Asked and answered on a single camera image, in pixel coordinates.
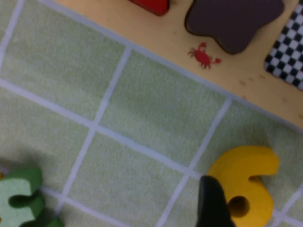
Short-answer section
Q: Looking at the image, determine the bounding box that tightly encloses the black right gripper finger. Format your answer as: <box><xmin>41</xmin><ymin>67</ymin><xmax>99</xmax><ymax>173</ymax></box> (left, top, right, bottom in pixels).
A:
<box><xmin>197</xmin><ymin>175</ymin><xmax>235</xmax><ymax>227</ymax></box>

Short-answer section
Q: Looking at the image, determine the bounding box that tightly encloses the colourful wooden puzzle board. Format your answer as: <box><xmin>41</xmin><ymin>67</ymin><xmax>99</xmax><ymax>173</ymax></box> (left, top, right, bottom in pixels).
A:
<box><xmin>53</xmin><ymin>0</ymin><xmax>303</xmax><ymax>130</ymax></box>

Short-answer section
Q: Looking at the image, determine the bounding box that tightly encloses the green checked tablecloth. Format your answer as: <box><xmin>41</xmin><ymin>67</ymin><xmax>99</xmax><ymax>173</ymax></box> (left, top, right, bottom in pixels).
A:
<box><xmin>0</xmin><ymin>0</ymin><xmax>303</xmax><ymax>227</ymax></box>

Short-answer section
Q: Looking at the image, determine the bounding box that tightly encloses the green number three piece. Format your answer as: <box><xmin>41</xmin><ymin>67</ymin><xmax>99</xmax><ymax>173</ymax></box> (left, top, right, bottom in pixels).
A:
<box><xmin>0</xmin><ymin>167</ymin><xmax>64</xmax><ymax>227</ymax></box>

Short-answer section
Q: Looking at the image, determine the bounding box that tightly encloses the brown star piece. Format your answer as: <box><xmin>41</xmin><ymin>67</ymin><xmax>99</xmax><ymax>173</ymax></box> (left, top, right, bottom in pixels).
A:
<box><xmin>184</xmin><ymin>0</ymin><xmax>286</xmax><ymax>55</ymax></box>

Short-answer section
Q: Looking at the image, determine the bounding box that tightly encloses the red triangle piece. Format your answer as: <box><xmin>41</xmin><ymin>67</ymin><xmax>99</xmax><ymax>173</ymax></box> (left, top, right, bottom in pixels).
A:
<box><xmin>128</xmin><ymin>0</ymin><xmax>171</xmax><ymax>17</ymax></box>

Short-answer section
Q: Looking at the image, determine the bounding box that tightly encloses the yellow number six piece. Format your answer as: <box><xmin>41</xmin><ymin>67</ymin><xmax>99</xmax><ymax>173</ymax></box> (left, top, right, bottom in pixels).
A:
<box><xmin>207</xmin><ymin>145</ymin><xmax>281</xmax><ymax>227</ymax></box>

